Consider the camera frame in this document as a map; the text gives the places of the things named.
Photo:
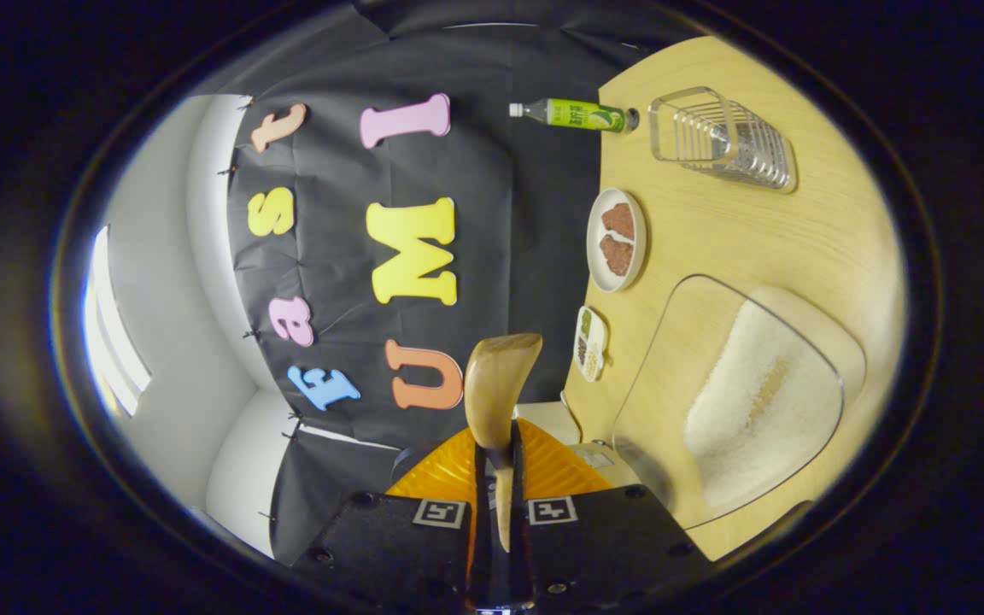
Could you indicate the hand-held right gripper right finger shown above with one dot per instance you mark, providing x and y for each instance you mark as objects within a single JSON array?
[{"x": 612, "y": 547}]

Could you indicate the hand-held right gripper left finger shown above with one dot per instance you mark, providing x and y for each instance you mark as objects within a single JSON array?
[{"x": 389, "y": 547}]

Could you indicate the wooden spoon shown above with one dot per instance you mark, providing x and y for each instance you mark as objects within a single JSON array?
[{"x": 496, "y": 384}]

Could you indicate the white toaster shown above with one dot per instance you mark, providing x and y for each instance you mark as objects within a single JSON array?
[{"x": 543, "y": 420}]

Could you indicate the clear plastic tray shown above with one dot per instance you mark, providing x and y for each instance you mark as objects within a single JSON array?
[{"x": 663, "y": 359}]

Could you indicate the white divided dish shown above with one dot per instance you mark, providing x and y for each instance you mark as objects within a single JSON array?
[{"x": 590, "y": 342}]

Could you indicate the brown meat piece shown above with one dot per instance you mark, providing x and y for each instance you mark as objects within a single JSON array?
[
  {"x": 618, "y": 220},
  {"x": 617, "y": 254}
]

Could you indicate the white round plate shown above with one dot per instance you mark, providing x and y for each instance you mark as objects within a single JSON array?
[{"x": 639, "y": 239}]

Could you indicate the ceiling light panel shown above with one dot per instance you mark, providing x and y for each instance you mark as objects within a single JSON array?
[{"x": 116, "y": 342}]

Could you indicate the black backdrop cloth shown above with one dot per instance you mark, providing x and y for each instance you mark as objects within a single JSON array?
[{"x": 492, "y": 171}]

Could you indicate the green drink bottle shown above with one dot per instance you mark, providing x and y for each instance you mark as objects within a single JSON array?
[{"x": 577, "y": 113}]

